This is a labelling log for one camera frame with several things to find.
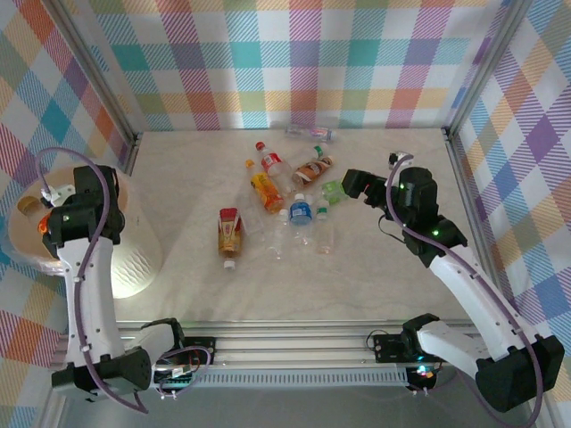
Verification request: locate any green label plastic bottle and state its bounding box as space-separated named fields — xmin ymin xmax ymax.
xmin=320 ymin=177 xmax=348 ymax=207

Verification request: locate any clear bottle white cap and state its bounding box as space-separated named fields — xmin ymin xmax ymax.
xmin=314 ymin=199 xmax=335 ymax=256
xmin=266 ymin=208 xmax=290 ymax=260

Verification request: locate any brown label plastic bottle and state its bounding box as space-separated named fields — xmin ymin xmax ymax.
xmin=292 ymin=154 xmax=335 ymax=187

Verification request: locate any clear bottle green cap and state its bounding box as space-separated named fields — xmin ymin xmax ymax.
xmin=296 ymin=144 xmax=325 ymax=169

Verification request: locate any blue label bottle white cap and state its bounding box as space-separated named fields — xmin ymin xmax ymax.
xmin=288 ymin=193 xmax=312 ymax=227

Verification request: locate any clear bottle pink purple label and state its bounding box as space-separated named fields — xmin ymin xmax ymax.
xmin=285 ymin=126 xmax=336 ymax=143

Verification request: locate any red label bottle red cap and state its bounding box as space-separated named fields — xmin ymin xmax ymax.
xmin=254 ymin=140 xmax=299 ymax=196

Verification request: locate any orange label bottle yellow cap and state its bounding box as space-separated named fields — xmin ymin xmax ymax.
xmin=244 ymin=159 xmax=286 ymax=215

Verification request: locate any red gold label bottle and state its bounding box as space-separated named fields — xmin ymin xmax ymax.
xmin=217 ymin=207 xmax=245 ymax=272

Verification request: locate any white round waste bin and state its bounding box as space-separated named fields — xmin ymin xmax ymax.
xmin=7 ymin=164 xmax=163 ymax=300

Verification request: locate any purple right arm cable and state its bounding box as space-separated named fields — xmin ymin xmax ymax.
xmin=385 ymin=153 xmax=546 ymax=428

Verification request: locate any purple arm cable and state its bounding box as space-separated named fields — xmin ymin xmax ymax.
xmin=37 ymin=146 xmax=149 ymax=415
xmin=385 ymin=153 xmax=546 ymax=428

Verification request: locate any aluminium side rail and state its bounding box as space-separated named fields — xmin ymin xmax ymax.
xmin=442 ymin=127 xmax=499 ymax=286
xmin=116 ymin=132 xmax=143 ymax=176

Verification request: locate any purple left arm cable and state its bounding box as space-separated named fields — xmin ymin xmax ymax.
xmin=37 ymin=146 xmax=149 ymax=415

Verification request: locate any aluminium frame post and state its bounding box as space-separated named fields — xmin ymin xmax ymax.
xmin=443 ymin=0 xmax=532 ymax=135
xmin=46 ymin=0 xmax=144 ymax=148

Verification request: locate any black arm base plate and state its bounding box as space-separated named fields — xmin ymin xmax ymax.
xmin=178 ymin=336 xmax=218 ymax=358
xmin=372 ymin=332 xmax=407 ymax=363

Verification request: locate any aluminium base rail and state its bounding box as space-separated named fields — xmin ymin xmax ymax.
xmin=53 ymin=318 xmax=496 ymax=372

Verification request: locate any controller board with wires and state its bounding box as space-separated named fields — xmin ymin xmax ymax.
xmin=153 ymin=350 xmax=214 ymax=401
xmin=408 ymin=363 xmax=443 ymax=397

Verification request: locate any grey slotted cable duct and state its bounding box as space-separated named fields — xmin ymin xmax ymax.
xmin=151 ymin=372 xmax=410 ymax=388

